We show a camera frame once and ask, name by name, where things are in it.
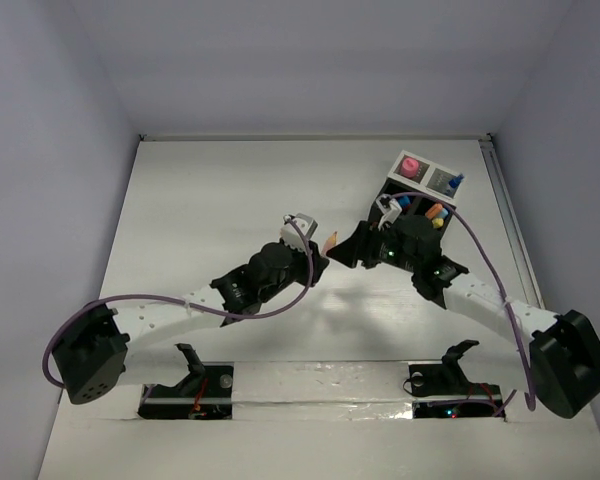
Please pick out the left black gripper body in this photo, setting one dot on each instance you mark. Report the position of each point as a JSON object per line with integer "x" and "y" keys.
{"x": 309, "y": 265}

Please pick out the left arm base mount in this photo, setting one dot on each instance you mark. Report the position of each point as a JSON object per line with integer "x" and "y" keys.
{"x": 205, "y": 393}

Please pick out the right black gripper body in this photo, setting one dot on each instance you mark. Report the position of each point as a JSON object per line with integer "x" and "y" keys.
{"x": 384, "y": 248}

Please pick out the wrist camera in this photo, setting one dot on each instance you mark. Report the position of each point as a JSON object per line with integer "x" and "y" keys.
{"x": 390, "y": 209}
{"x": 297, "y": 231}

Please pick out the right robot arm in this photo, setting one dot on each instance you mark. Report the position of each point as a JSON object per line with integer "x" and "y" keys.
{"x": 559, "y": 353}

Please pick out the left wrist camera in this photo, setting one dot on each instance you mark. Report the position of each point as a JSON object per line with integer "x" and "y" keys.
{"x": 297, "y": 231}

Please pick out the orange tip clear marker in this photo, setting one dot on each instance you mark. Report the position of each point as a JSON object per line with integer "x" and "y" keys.
{"x": 434, "y": 211}

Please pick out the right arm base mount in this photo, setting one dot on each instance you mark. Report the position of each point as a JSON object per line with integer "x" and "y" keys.
{"x": 441, "y": 390}

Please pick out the red orange marker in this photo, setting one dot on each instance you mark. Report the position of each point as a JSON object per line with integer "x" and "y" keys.
{"x": 329, "y": 243}

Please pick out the black and white organizer box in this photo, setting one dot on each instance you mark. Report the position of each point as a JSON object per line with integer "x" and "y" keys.
{"x": 426, "y": 189}

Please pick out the pink cap marker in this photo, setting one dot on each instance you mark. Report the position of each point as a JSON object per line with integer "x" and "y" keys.
{"x": 409, "y": 167}

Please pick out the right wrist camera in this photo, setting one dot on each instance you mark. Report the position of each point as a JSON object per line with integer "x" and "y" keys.
{"x": 390, "y": 209}

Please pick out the clear blue cap bottle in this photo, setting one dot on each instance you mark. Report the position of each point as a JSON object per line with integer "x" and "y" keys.
{"x": 453, "y": 185}

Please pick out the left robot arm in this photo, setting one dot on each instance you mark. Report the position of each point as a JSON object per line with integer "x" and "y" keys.
{"x": 135, "y": 339}

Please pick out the aluminium rail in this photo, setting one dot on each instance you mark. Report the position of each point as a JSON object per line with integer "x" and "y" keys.
{"x": 515, "y": 240}

